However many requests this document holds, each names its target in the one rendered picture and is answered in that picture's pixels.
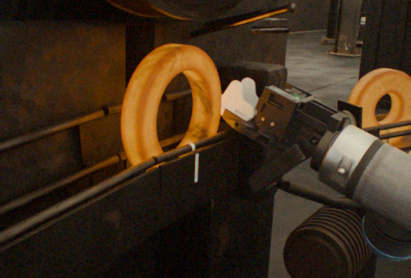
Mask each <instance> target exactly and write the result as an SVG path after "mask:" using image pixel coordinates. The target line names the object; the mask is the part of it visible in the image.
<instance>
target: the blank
mask: <svg viewBox="0 0 411 278"><path fill-rule="evenodd" d="M387 93H388V94H389V95H390V97H391V101H392V106H391V109H390V112H389V113H388V115H387V116H386V117H385V118H384V119H382V120H381V121H377V120H376V117H375V108H376V103H377V101H378V100H379V99H380V98H381V97H382V96H383V95H384V94H387ZM347 102H349V103H352V104H355V105H358V106H361V107H363V112H362V128H365V127H370V126H376V125H382V124H386V123H393V122H396V121H403V120H408V119H411V78H410V77H409V75H407V74H406V73H404V72H401V71H397V70H393V69H387V68H382V69H377V70H374V71H371V72H370V73H368V74H366V75H365V76H364V77H363V78H361V79H360V80H359V82H358V83H357V84H356V85H355V86H354V87H353V89H352V91H351V93H350V95H349V99H348V101H347ZM410 128H411V125H409V126H403V127H399V128H393V129H388V130H382V131H380V134H386V133H390V132H397V131H400V130H406V129H410ZM402 138H404V136H402V137H396V138H392V139H386V140H382V141H383V142H384V143H388V144H393V143H396V142H398V141H400V140H401V139H402Z"/></svg>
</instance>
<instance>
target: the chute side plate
mask: <svg viewBox="0 0 411 278"><path fill-rule="evenodd" d="M239 147H240V137H239V136H238V135H236V136H234V137H232V138H230V139H227V140H223V141H220V142H217V143H214V144H212V145H209V146H206V147H205V148H202V149H200V150H197V151H195V152H192V153H189V154H187V155H184V156H181V157H179V158H176V159H174V160H172V161H169V162H166V163H164V164H161V165H159V166H158V167H154V168H151V169H149V170H148V171H146V172H144V173H142V174H140V175H139V176H137V177H135V178H133V179H131V180H129V181H127V182H125V183H123V184H121V185H120V186H118V187H116V188H114V189H112V190H110V191H108V192H107V193H105V194H103V195H101V196H99V197H97V198H95V199H94V200H91V201H88V202H86V203H84V204H83V205H81V206H79V207H77V208H76V209H73V210H72V211H69V212H68V213H66V214H64V215H62V216H60V217H58V218H56V219H54V220H53V221H51V222H49V223H47V224H45V225H43V226H41V227H40V228H38V229H36V230H34V231H32V232H30V233H28V234H27V235H25V236H23V237H21V238H19V239H17V240H15V241H12V242H10V243H9V244H7V245H5V246H3V247H1V248H0V278H89V277H91V276H92V275H94V274H95V273H97V272H98V271H100V270H101V269H102V268H104V267H106V266H107V265H110V264H111V263H112V262H113V261H115V260H116V259H117V258H119V257H121V256H122V255H123V254H125V253H126V252H128V251H129V250H131V249H132V248H134V247H135V246H137V245H138V244H140V243H141V242H142V241H144V240H145V239H146V238H148V237H149V236H151V235H152V234H153V233H155V232H157V231H158V230H159V229H161V228H164V227H165V226H167V225H169V224H171V223H173V222H174V221H176V220H178V219H179V218H181V217H183V216H185V215H187V214H189V213H191V212H192V211H194V210H196V209H198V208H199V207H202V206H203V205H205V204H206V203H208V202H210V201H211V185H212V181H214V180H216V179H218V178H220V177H222V176H224V175H226V174H228V173H230V172H231V171H233V183H232V189H234V188H236V187H237V178H238V158H239ZM196 154H198V181H197V182H195V162H196Z"/></svg>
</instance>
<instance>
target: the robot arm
mask: <svg viewBox="0 0 411 278"><path fill-rule="evenodd" d="M292 87H293V88H295V89H297V90H299V91H301V92H303V93H305V94H306V97H305V98H303V99H301V97H300V96H298V95H296V94H294V95H293V96H292V92H293V91H292V90H291V88H292ZM315 98H316V95H314V94H312V93H310V92H308V91H305V90H304V89H302V88H300V87H298V86H296V85H292V84H290V83H288V82H286V84H285V86H284V89H283V90H281V89H279V88H277V87H276V86H275V85H271V86H268V87H267V86H266V87H265V88H264V91H263V93H262V96H261V97H259V98H258V97H257V95H256V84H255V82H254V81H253V80H251V79H250V78H245V79H243V80H242V81H241V83H240V82H239V81H236V80H235V81H232V82H231V84H230V85H229V86H228V88H227V89H226V91H225V92H224V94H222V109H221V115H222V117H223V119H224V120H226V122H228V124H230V125H231V127H232V128H233V129H235V130H236V131H237V132H239V133H241V134H243V135H245V136H247V137H249V138H251V139H252V140H255V141H256V142H258V143H259V144H261V145H263V146H266V147H267V148H270V149H273V150H280V152H282V153H283V154H282V155H280V156H279V157H278V158H276V159H275V160H274V161H272V162H271V163H270V164H268V165H267V166H263V167H262V168H258V169H257V170H256V171H255V172H253V174H251V175H250V178H249V179H248V180H246V181H245V183H246V184H247V185H248V187H249V189H250V190H251V191H252V193H253V195H256V194H258V193H259V192H260V193H264V192H265V191H269V190H271V189H272V187H273V186H274V185H276V184H277V182H276V181H278V180H279V179H280V178H281V177H283V176H285V175H286V174H287V173H288V172H289V171H291V170H292V169H295V168H296V167H297V166H299V165H300V164H302V163H303V162H304V161H306V160H308V159H309V158H310V157H312V159H311V163H310V168H311V169H314V170H315V171H317V172H318V175H317V176H318V180H319V181H320V182H322V183H323V184H325V185H327V186H329V187H330V188H332V189H334V190H335V191H338V192H339V193H341V194H342V195H344V196H345V197H347V198H348V199H350V200H352V201H354V202H356V203H357V204H359V205H361V206H362V207H364V208H366V209H367V212H366V214H365V216H364V217H363V221H362V231H363V236H364V239H365V242H366V243H367V245H368V246H369V248H370V249H371V250H372V251H373V252H374V253H375V254H377V255H379V256H380V257H382V258H384V259H387V260H389V261H404V260H407V259H410V258H411V150H410V152H409V154H407V153H405V152H403V151H402V150H400V149H398V148H396V147H394V146H392V145H390V144H388V143H384V142H383V141H381V140H379V139H378V138H377V137H375V136H373V135H371V134H368V133H367V132H365V131H363V130H361V129H359V128H357V127H355V126H353V125H347V126H346V127H345V128H344V126H345V122H346V121H347V118H348V116H347V115H345V114H344V113H341V112H339V111H337V110H335V109H333V108H331V107H329V106H327V105H325V104H323V103H321V102H319V101H317V100H316V99H315Z"/></svg>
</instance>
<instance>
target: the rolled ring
mask: <svg viewBox="0 0 411 278"><path fill-rule="evenodd" d="M180 72H183V73H184V75H185V76H186V78H187V79H188V81H189V84H190V86H191V90H192V94H193V112H192V117H191V122H190V124H189V128H188V131H187V132H186V134H185V136H184V138H183V140H182V141H181V142H180V144H179V145H178V146H177V147H176V148H178V147H179V146H183V145H185V144H188V143H192V142H194V141H197V140H201V139H204V138H206V137H209V136H212V135H215V134H216V133H217V130H218V125H219V122H220V114H221V109H222V91H221V85H220V79H219V76H218V72H217V70H216V67H215V65H214V63H213V61H212V60H211V58H210V57H208V55H207V54H205V53H204V51H202V50H201V49H199V48H197V47H195V46H187V45H180V44H167V45H164V46H161V47H159V48H157V49H155V50H153V51H152V52H151V53H149V54H148V56H146V57H145V58H144V59H143V60H142V62H141V63H140V64H139V65H138V67H137V69H136V70H135V72H134V74H133V75H132V77H131V79H130V82H129V84H128V87H127V89H126V92H125V97H124V100H123V105H122V110H121V138H122V142H123V147H124V149H125V153H126V155H127V157H128V159H129V161H130V163H131V164H132V165H133V166H135V165H136V164H139V163H140V162H143V161H145V160H146V159H148V158H150V157H153V156H155V155H158V154H161V153H164V152H163V151H162V149H161V147H160V145H159V142H158V139H157V132H156V118H157V110H158V107H159V102H160V100H161V97H162V94H163V92H164V90H165V88H166V86H167V85H168V84H169V83H170V82H171V80H172V79H173V78H174V77H175V76H176V75H177V74H179V73H180Z"/></svg>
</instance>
